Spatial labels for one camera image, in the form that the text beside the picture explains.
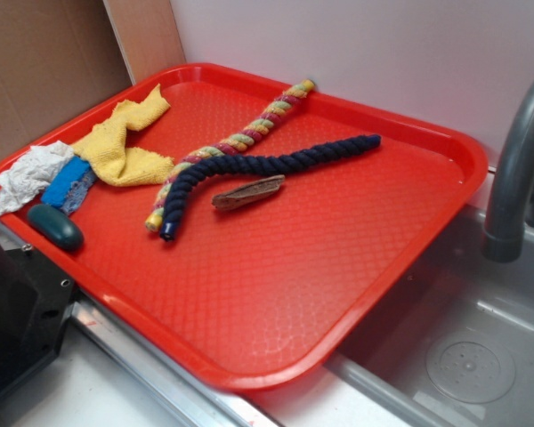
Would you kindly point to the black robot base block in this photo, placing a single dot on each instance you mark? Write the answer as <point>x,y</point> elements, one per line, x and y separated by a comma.
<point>36,298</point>

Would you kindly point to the grey plastic sink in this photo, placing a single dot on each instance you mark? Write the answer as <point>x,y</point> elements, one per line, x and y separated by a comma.
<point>450,288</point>

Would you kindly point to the round sink drain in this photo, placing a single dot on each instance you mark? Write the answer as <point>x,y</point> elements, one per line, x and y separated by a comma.
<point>470,368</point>

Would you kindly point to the red plastic tray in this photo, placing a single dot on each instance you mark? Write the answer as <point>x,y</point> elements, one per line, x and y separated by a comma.
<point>256,297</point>

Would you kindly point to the yellow cloth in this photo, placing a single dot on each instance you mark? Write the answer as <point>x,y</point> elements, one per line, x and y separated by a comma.
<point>112,160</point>

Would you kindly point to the blue sponge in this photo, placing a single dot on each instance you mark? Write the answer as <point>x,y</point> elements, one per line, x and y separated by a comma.
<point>70,186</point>

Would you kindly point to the grey faucet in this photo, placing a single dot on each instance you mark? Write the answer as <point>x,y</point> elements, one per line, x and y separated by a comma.
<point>511,200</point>

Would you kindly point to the brown wood chip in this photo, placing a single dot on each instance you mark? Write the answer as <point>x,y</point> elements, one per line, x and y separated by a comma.
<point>248,193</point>

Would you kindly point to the brown cardboard panel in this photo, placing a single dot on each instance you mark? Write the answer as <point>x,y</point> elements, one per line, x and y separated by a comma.
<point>60,58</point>

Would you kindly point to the white crumpled paper towel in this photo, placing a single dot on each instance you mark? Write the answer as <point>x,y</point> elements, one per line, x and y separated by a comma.
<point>32,173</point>

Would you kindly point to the dark green oval soap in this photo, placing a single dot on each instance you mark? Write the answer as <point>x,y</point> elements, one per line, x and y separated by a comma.
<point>56,227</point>

